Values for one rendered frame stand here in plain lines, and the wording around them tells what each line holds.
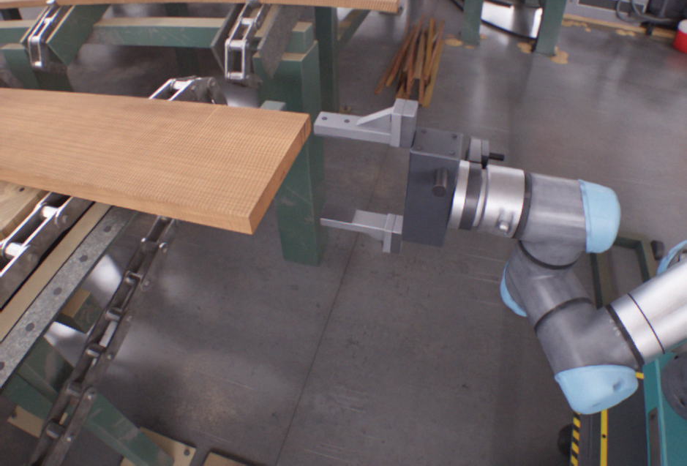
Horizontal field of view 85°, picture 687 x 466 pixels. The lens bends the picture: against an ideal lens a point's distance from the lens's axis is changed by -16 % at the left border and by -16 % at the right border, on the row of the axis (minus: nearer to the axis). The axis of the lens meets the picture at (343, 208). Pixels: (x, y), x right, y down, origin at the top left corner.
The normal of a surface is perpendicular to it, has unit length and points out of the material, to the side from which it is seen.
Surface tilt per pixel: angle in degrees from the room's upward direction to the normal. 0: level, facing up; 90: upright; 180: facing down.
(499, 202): 50
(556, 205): 37
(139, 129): 0
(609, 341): 41
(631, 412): 0
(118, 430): 90
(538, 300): 60
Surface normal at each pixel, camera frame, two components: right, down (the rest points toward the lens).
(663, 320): -0.48, -0.16
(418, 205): -0.26, 0.67
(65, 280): -0.01, -0.73
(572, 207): -0.17, -0.18
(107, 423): 0.96, 0.18
